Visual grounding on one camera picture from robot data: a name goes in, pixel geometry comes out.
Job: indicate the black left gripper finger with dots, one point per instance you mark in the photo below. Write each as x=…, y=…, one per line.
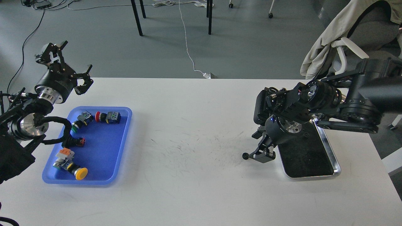
x=82, y=89
x=51, y=56

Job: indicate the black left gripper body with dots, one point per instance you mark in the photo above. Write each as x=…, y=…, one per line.
x=55, y=87

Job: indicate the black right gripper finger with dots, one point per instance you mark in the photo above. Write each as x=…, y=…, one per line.
x=265, y=140
x=263, y=153

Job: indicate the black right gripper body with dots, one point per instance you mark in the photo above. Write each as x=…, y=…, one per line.
x=282, y=112

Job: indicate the small black gear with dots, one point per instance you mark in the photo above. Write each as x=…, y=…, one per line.
x=245, y=156

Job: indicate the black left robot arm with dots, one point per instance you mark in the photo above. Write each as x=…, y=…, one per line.
x=26, y=123

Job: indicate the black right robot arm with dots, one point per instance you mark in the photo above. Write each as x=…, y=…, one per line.
x=322, y=97

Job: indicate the silver metal tray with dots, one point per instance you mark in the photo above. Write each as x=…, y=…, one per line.
x=309, y=156

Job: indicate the blue plastic tray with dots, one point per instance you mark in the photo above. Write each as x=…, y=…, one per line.
x=101, y=154

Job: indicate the beige jacket on chair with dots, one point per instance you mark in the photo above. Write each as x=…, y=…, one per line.
x=333, y=34

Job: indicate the orange white connector block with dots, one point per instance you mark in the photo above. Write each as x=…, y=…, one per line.
x=65, y=154

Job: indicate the white power adapter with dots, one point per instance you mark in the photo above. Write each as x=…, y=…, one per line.
x=209, y=76

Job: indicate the black table leg left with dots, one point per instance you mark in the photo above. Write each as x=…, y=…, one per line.
x=136, y=15

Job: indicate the black table leg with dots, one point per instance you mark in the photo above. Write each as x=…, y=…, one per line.
x=136, y=15
x=209, y=12

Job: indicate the grey office chair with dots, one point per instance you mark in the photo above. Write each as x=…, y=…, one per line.
x=374, y=84

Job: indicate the black table leg right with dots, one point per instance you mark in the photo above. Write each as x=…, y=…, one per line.
x=209, y=12

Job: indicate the green push button switch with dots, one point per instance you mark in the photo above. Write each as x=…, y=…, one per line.
x=82, y=120

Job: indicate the red push button switch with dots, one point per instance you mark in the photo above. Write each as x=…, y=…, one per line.
x=112, y=117

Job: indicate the black red-tipped switch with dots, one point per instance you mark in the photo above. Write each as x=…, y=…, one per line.
x=73, y=142

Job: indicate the yellow push button switch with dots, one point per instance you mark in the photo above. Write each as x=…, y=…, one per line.
x=68, y=165

